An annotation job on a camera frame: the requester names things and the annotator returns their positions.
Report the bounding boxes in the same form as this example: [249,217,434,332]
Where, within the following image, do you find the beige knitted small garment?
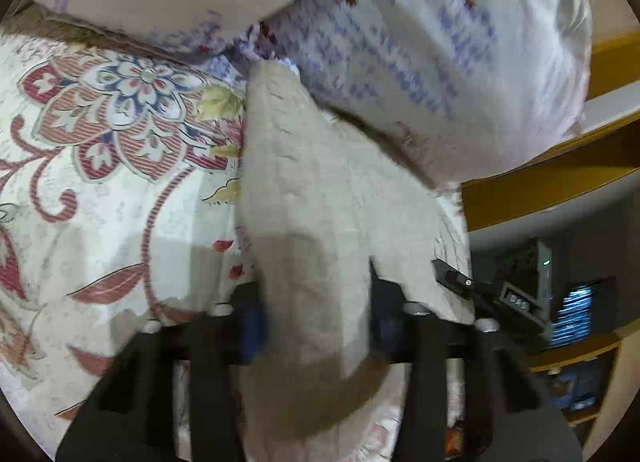
[238,62,473,461]

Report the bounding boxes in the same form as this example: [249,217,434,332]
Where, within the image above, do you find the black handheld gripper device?
[432,259,549,338]

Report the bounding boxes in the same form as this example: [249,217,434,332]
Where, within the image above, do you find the dark shelf with items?
[519,235,640,423]

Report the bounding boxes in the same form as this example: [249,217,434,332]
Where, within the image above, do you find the floral patterned bed sheet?
[1,14,254,456]

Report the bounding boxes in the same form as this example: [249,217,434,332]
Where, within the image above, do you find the white blue patterned pillow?
[235,0,592,185]

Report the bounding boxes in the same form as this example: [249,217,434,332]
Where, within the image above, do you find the yellow wooden bed frame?
[462,32,639,231]

